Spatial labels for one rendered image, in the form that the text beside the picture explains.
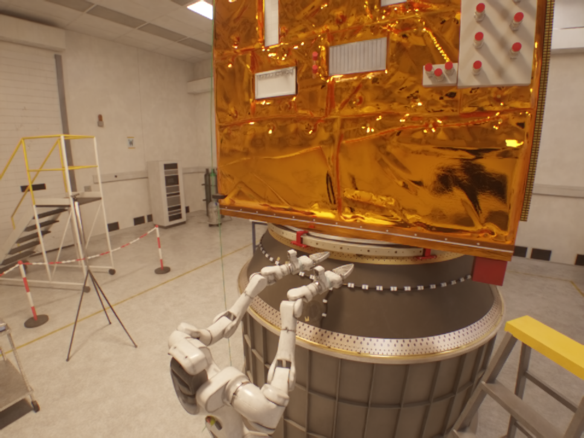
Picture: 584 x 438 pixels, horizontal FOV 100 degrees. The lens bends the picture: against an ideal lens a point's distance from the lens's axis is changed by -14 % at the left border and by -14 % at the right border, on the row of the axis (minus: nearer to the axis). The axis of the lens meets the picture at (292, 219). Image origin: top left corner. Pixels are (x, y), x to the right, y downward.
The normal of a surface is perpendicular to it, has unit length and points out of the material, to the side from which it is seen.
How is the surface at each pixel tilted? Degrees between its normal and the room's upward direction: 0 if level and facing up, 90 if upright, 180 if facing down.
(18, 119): 90
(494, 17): 90
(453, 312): 62
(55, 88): 90
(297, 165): 88
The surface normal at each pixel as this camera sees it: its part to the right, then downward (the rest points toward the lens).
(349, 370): -0.29, 0.23
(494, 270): -0.53, 0.20
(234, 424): 0.76, 0.15
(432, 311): 0.14, -0.25
